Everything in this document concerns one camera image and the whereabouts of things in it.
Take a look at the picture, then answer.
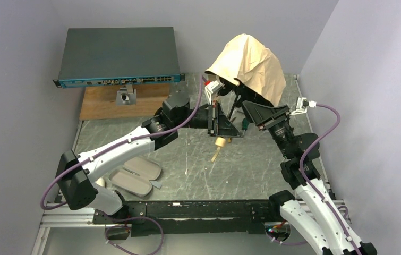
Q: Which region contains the beige umbrella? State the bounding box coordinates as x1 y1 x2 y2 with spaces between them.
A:
204 33 287 163

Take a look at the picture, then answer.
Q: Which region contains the pink umbrella case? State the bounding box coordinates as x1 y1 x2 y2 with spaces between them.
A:
108 157 162 197

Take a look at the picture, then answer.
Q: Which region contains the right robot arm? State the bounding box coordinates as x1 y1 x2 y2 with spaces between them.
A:
243 97 378 254

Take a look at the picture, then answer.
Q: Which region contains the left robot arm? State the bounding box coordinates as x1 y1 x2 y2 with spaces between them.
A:
55 92 243 215

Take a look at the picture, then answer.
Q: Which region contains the wooden board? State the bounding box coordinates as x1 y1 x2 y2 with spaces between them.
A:
79 83 170 121

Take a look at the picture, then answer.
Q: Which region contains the white plastic fitting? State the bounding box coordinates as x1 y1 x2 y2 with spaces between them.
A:
95 177 106 188

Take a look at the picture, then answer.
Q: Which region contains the green handled screwdriver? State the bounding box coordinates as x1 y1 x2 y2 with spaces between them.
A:
241 118 250 131

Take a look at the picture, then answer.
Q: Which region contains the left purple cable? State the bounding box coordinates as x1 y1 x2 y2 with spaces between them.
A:
40 74 210 211

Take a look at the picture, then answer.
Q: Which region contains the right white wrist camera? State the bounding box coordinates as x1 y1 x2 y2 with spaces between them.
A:
290 97 317 116

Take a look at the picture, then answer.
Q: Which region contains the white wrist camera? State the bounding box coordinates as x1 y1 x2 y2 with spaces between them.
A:
290 97 317 116
204 80 224 105

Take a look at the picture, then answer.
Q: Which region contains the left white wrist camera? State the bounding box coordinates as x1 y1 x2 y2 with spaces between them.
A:
204 80 224 105

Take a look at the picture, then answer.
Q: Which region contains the grey metal stand bracket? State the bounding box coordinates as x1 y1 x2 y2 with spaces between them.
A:
116 84 136 106

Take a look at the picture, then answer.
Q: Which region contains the grey blue network switch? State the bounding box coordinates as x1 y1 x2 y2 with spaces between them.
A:
53 27 185 88

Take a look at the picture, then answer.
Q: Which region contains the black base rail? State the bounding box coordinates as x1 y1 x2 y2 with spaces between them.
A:
92 197 301 237

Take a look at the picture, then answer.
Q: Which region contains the aluminium frame rail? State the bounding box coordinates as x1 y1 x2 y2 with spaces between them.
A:
31 200 361 255

